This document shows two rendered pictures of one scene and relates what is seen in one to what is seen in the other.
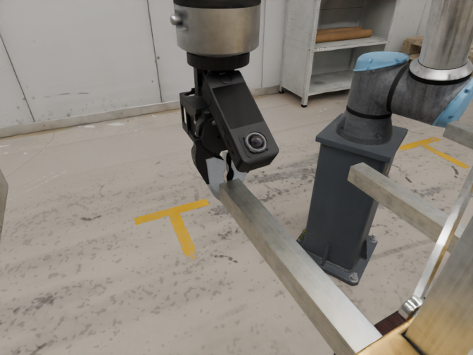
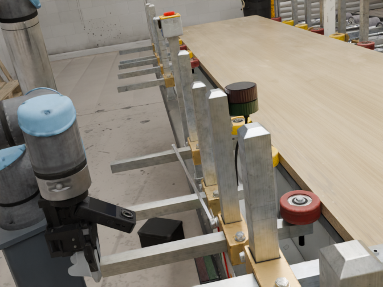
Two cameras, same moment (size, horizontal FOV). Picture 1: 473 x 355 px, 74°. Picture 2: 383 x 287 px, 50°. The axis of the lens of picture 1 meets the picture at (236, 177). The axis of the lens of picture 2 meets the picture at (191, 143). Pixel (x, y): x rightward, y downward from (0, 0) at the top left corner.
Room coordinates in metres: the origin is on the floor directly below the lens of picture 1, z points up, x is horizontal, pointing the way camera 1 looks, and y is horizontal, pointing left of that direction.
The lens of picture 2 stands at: (-0.10, 0.55, 1.37)
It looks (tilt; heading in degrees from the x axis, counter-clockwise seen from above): 23 degrees down; 292
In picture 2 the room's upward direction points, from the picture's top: 9 degrees counter-clockwise
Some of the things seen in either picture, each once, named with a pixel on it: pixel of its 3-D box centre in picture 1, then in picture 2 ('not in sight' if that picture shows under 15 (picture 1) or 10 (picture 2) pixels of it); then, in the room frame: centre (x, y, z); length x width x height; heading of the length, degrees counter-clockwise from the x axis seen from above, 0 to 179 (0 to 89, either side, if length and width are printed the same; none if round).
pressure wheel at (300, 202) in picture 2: not in sight; (300, 221); (-0.02, -0.18, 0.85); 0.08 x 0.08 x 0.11
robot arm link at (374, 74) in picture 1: (379, 81); (12, 171); (1.01, -0.46, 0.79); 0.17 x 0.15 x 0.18; 42
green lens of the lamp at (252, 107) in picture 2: not in sight; (242, 104); (0.08, -0.17, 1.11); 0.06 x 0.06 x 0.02
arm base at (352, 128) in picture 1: (366, 120); (21, 204); (1.02, -0.46, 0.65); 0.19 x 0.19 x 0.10
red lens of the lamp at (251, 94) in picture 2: not in sight; (240, 91); (0.08, -0.17, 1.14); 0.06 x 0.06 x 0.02
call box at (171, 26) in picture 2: not in sight; (171, 26); (0.47, -0.83, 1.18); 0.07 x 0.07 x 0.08; 27
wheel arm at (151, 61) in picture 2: not in sight; (151, 61); (1.07, -1.87, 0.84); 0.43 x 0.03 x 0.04; 27
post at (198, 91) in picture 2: not in sight; (209, 168); (0.24, -0.38, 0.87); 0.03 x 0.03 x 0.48; 27
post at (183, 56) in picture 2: not in sight; (193, 125); (0.35, -0.60, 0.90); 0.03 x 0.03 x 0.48; 27
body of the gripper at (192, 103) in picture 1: (217, 98); (70, 219); (0.38, 0.02, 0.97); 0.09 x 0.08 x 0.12; 27
